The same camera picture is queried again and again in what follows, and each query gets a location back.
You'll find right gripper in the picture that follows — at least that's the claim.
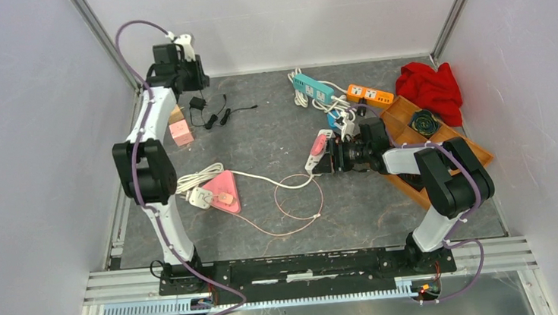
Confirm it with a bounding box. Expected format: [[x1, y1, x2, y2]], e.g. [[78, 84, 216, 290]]
[[309, 134, 373, 176]]

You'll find white usb power strip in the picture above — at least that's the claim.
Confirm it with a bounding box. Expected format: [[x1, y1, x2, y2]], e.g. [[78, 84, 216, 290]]
[[304, 129, 334, 175]]

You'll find small black adapter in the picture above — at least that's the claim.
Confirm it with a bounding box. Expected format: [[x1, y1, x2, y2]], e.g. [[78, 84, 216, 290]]
[[189, 97, 207, 111]]

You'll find wooden cube adapter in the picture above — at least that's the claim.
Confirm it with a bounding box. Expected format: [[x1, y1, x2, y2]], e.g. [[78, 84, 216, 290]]
[[168, 105, 185, 125]]

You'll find blue folding extension socket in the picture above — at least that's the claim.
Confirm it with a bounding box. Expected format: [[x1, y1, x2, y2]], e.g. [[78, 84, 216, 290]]
[[327, 112, 344, 130]]

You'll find pink plug adapter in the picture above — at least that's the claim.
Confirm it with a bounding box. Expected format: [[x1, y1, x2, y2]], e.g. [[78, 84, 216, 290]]
[[169, 119, 194, 146]]

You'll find black power adapter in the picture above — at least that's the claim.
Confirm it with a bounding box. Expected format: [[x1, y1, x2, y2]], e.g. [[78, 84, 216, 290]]
[[356, 105, 367, 117]]

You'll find teal power strip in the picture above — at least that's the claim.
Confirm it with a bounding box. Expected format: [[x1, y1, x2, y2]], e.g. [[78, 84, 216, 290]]
[[292, 74, 334, 105]]

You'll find orange power strip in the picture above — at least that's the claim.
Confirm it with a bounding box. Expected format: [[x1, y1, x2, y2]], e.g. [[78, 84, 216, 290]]
[[345, 84, 394, 109]]

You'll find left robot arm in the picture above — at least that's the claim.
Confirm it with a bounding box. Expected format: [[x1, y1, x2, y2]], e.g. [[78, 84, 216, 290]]
[[112, 37, 210, 294]]

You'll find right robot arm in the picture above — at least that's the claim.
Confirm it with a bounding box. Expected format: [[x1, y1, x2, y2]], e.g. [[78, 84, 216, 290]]
[[305, 117, 495, 273]]

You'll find pink folding plug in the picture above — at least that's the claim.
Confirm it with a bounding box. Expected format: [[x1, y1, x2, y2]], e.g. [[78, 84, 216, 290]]
[[310, 134, 328, 157]]

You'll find white charger plug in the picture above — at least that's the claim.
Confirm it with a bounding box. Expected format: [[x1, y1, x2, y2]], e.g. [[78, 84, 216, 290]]
[[187, 187, 215, 209]]

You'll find pink square power strip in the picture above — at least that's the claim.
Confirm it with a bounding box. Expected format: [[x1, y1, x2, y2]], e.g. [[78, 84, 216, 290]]
[[202, 170, 241, 214]]

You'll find orange pink usb charger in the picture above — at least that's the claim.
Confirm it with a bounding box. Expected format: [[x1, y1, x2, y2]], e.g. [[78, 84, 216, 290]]
[[218, 193, 235, 206]]

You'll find red cloth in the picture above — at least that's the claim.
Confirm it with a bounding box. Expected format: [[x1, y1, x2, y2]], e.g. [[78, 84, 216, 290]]
[[396, 61, 463, 127]]

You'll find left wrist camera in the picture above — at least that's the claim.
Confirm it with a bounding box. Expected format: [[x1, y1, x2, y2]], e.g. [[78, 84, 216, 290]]
[[173, 33, 197, 61]]

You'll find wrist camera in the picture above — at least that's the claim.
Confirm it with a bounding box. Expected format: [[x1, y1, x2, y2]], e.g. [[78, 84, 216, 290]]
[[173, 33, 197, 61], [334, 114, 356, 141]]

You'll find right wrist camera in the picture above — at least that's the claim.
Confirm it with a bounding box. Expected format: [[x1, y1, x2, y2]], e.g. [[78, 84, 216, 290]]
[[334, 114, 356, 141]]

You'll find black thin cable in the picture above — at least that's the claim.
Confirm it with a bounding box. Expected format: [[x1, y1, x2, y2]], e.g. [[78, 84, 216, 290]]
[[188, 90, 261, 132]]

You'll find pink thin cable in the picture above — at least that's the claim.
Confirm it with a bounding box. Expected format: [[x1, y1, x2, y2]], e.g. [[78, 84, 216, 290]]
[[230, 172, 328, 242]]

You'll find teal strip white cord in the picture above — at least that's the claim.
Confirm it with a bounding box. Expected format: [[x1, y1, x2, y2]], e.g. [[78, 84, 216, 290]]
[[287, 63, 357, 126]]

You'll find white coiled cord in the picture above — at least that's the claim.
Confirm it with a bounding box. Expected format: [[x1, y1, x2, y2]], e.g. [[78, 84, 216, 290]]
[[173, 154, 316, 200]]

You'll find dark green ring object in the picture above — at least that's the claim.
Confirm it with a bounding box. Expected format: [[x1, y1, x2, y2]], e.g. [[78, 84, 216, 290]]
[[408, 109, 442, 139]]

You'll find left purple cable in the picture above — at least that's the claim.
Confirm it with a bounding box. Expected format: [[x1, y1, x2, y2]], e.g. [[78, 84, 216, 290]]
[[112, 12, 249, 315]]

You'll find purple cable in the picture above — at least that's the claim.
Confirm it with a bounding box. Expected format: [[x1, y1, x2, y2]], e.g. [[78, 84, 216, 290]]
[[350, 93, 493, 311], [112, 12, 249, 315]]

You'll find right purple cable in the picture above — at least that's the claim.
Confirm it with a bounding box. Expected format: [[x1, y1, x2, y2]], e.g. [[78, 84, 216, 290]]
[[350, 93, 493, 311]]

